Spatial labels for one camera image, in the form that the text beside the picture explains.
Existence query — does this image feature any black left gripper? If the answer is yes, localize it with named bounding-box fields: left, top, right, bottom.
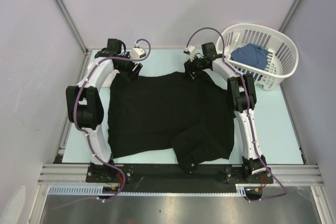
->
left=115, top=52, right=142, bottom=82

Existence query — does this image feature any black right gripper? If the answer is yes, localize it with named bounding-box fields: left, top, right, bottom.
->
left=183, top=54, right=206, bottom=80

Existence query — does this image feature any black long sleeve shirt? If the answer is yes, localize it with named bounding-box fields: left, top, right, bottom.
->
left=108, top=72, right=235, bottom=173

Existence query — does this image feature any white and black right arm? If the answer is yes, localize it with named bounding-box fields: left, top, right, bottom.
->
left=183, top=42, right=267, bottom=183

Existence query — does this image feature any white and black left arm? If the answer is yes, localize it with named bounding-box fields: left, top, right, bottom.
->
left=66, top=38, right=150, bottom=182

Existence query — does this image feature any blue crumpled shirt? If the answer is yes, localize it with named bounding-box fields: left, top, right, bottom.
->
left=230, top=44, right=269, bottom=70

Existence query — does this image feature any white plastic laundry basket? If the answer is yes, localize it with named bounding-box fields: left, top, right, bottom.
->
left=215, top=23, right=299, bottom=90

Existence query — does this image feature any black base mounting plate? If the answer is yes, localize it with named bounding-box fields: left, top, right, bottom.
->
left=86, top=163, right=274, bottom=194

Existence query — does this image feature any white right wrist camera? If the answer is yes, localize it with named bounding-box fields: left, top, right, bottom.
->
left=183, top=46, right=197, bottom=62

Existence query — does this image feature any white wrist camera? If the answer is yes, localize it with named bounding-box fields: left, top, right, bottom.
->
left=183, top=46, right=197, bottom=62
left=130, top=47, right=146, bottom=60

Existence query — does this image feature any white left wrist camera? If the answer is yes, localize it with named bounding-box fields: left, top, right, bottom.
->
left=130, top=47, right=146, bottom=60

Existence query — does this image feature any white slotted cable duct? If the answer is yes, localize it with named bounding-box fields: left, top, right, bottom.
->
left=48, top=184, right=261, bottom=197

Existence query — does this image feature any aluminium frame rail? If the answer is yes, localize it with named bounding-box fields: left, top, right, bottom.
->
left=38, top=164, right=324, bottom=186

